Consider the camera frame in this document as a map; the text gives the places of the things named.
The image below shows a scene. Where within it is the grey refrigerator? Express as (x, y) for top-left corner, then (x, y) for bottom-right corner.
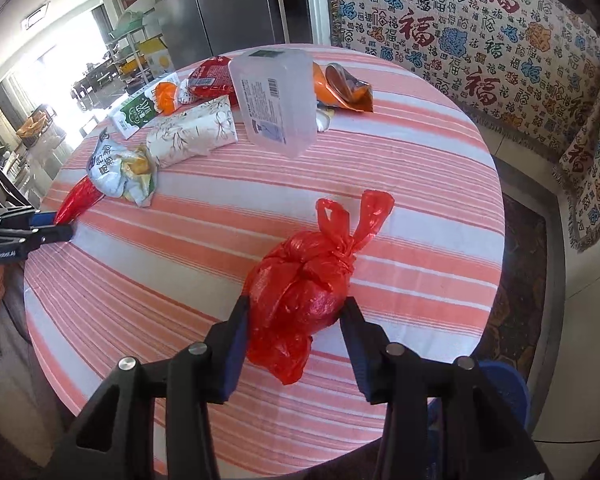
(152, 0), (313, 71)

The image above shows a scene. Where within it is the orange white snack bag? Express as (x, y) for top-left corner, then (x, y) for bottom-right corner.
(154, 80), (193, 116)

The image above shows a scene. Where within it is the metal shelf rack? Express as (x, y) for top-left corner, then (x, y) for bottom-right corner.
(105, 7), (171, 86)

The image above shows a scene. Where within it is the yellow box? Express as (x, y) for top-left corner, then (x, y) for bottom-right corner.
(140, 37), (173, 76)

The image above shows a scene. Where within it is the green white milk carton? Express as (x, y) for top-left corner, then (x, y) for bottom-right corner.
(107, 72), (181, 140)

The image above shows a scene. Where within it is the red plastic bag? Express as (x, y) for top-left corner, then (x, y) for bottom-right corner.
(245, 190), (396, 386)

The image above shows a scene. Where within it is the clear plastic container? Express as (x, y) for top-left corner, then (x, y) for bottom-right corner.
(228, 49), (319, 158)

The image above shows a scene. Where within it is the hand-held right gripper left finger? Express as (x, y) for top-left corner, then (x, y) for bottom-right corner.
(40, 294), (253, 480)

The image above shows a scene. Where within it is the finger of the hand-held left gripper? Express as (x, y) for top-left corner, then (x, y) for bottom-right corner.
(0, 208), (56, 228)
(0, 224), (75, 250)

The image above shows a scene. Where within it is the red snack packet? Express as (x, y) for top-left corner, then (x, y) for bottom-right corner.
(187, 56), (233, 101)

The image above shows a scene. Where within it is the silver foil wrapper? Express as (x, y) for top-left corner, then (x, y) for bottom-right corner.
(316, 105), (337, 133)

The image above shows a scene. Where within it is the white yellow snack bag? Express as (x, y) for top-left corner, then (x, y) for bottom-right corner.
(86, 127), (158, 208)

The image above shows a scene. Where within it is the red wrapper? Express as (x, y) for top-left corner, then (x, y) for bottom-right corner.
(54, 175), (103, 226)

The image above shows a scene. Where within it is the striped tablecloth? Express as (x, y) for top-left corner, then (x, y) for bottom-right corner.
(24, 45), (506, 476)

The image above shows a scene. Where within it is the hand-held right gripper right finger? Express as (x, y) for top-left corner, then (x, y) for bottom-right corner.
(339, 296), (556, 480)

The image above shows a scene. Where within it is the hexagon patterned floor mat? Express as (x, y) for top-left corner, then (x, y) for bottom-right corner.
(472, 192), (548, 376)

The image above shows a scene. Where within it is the printed blanket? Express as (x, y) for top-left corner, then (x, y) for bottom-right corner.
(551, 57), (600, 253)
(324, 0), (600, 163)

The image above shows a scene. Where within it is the floral tissue pack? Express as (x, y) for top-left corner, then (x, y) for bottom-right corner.
(146, 95), (238, 170)

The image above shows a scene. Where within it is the blue plastic basket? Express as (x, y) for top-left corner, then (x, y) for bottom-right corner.
(427, 360), (531, 461)

